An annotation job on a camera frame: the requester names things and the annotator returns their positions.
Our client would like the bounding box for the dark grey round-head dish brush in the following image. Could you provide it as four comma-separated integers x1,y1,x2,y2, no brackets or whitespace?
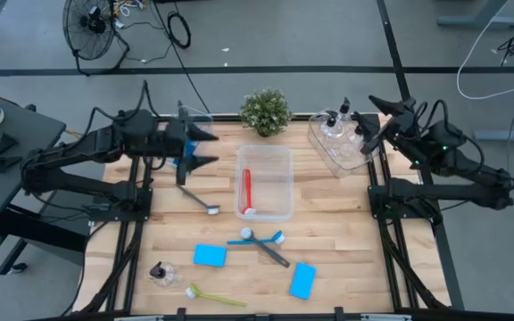
239,226,292,269

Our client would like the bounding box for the black side table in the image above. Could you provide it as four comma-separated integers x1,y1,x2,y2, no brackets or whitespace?
0,84,89,286

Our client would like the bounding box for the black floor fan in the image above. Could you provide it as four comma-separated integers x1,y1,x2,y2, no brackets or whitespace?
62,0,131,77

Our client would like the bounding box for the teal dish brush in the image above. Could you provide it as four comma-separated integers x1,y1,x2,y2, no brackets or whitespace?
227,229,286,246

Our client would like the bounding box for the black aluminium table frame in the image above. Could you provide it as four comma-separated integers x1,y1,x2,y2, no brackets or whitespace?
71,113,466,321

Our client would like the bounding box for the grey desk leg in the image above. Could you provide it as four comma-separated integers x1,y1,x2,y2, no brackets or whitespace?
436,0,514,29

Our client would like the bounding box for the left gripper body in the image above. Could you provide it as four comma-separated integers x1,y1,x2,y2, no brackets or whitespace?
156,116,191,160

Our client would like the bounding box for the white floor cable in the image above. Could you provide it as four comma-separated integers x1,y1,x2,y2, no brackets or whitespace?
456,0,514,101

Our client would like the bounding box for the red dish brush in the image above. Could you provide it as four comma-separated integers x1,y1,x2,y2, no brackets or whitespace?
240,168,258,218

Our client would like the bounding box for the silver aluminium extrusion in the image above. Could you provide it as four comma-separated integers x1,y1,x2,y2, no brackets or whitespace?
361,313,413,321
112,314,165,321

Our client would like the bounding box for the tall clear plastic bin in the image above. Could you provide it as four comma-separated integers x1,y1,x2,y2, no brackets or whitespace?
233,144,295,223

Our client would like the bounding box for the grey desk foot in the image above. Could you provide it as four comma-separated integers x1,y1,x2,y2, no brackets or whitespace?
473,118,514,144

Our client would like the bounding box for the coiled black cable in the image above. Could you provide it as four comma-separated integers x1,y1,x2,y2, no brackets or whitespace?
166,11,193,50

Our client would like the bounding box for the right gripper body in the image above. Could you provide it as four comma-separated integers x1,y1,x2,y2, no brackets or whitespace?
388,98,427,148

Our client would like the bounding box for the lime green dish brush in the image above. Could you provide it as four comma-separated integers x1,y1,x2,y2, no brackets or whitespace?
184,282,248,308

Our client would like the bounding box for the black clamp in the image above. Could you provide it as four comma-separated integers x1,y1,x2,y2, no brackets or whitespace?
0,132,21,156
0,155,24,175

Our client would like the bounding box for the small green potted plant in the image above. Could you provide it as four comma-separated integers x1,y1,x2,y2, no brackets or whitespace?
238,87,294,138

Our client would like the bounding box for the shallow clear plastic bin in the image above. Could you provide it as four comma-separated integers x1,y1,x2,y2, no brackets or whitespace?
166,104,217,175
306,108,381,179

